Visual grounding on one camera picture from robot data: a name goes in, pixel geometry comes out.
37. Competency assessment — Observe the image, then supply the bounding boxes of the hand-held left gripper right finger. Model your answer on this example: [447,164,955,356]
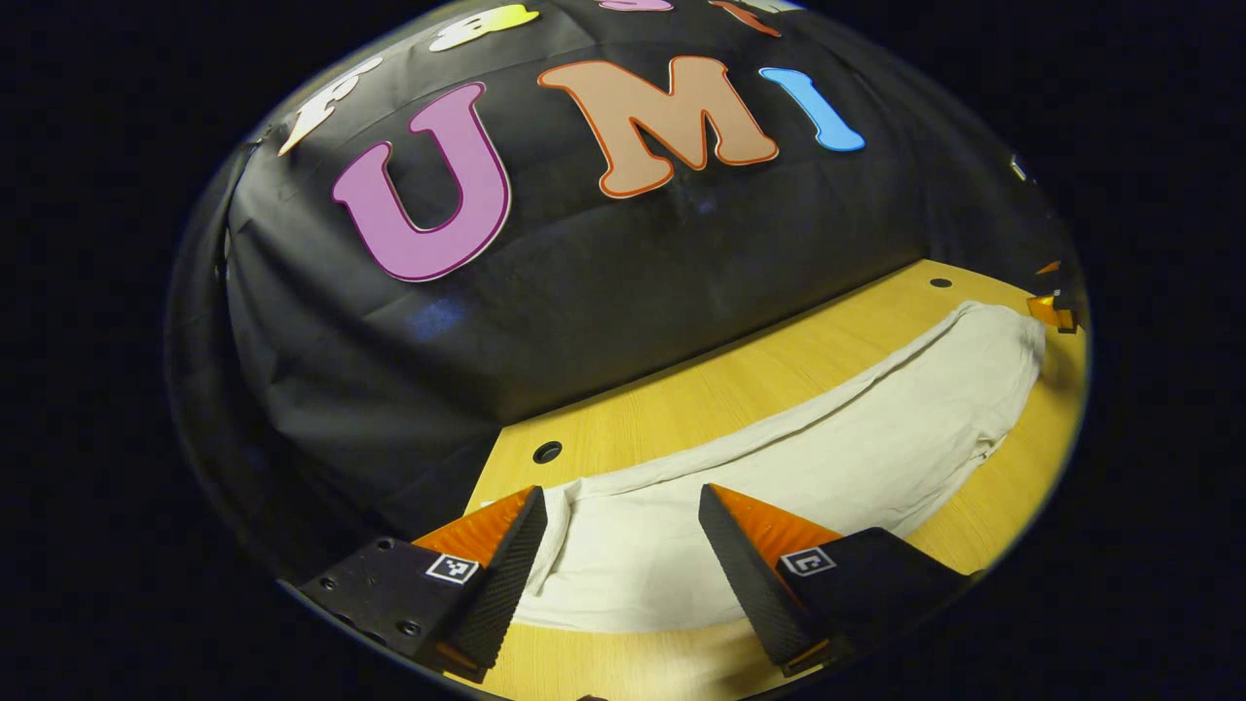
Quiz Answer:
[697,482,975,681]

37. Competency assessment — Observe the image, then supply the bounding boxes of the black backdrop cloth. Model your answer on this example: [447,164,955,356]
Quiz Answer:
[165,0,1083,585]

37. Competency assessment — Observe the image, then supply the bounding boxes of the white jeans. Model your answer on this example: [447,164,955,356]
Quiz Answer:
[482,300,1048,637]

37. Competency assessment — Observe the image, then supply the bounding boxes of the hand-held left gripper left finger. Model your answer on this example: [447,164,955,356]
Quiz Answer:
[296,484,550,683]

